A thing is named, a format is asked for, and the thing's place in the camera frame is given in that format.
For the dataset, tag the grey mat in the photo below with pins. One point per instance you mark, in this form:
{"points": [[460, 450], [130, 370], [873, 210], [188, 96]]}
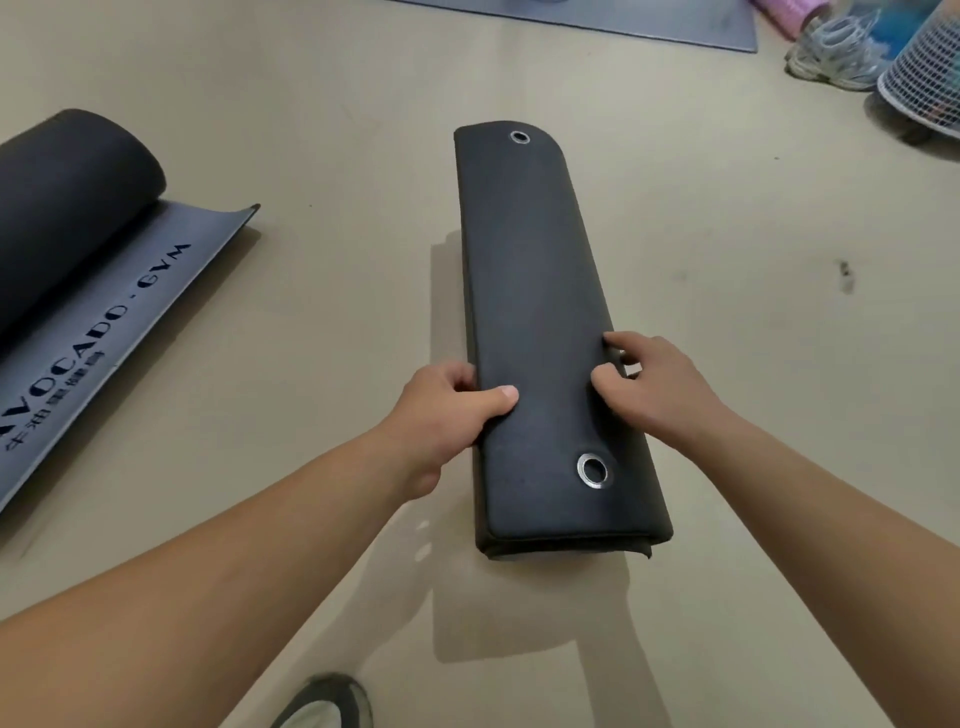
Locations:
{"points": [[637, 19]]}

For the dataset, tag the white grey sneaker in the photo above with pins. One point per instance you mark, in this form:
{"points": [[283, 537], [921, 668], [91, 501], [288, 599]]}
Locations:
{"points": [[832, 56]]}

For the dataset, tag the person's left hand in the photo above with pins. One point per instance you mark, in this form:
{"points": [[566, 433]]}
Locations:
{"points": [[427, 427]]}

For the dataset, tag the person's left forearm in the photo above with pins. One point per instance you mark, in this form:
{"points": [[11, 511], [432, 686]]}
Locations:
{"points": [[187, 585]]}

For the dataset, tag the pink foam roller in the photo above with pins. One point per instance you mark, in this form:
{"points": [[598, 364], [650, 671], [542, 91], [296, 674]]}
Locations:
{"points": [[787, 15]]}

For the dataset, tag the blue-grey yoga mat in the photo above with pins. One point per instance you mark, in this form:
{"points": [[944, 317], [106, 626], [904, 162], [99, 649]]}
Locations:
{"points": [[67, 210], [532, 285]]}

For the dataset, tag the person's right hand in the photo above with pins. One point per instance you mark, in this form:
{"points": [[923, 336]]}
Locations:
{"points": [[667, 390]]}

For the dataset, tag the person's right forearm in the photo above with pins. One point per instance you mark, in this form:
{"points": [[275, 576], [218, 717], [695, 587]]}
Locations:
{"points": [[840, 562]]}

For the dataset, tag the blue bag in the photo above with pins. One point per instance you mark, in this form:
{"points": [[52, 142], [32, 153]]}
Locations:
{"points": [[900, 26]]}

